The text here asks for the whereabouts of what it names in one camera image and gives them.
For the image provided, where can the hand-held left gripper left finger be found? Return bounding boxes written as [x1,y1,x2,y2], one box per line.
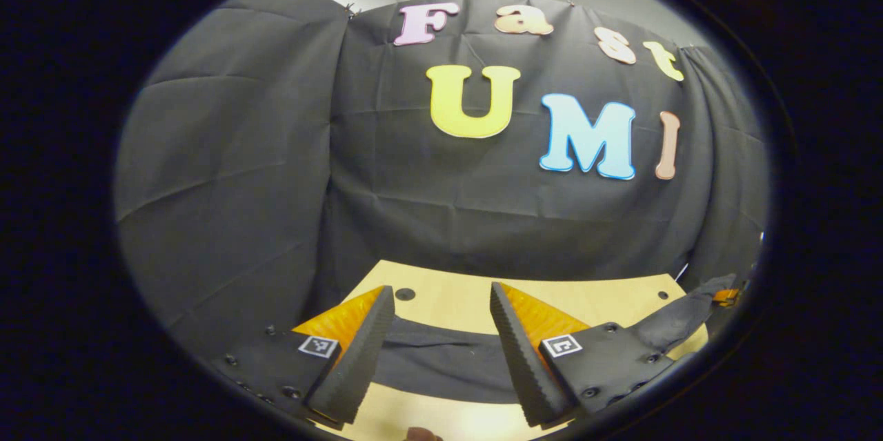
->
[210,285,396,428]

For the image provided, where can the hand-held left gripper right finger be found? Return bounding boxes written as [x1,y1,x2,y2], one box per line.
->
[490,282,677,428]

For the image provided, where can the black jeans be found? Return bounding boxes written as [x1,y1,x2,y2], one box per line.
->
[376,273,739,405]

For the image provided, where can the black backdrop cloth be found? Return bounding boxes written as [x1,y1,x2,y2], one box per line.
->
[114,0,772,359]

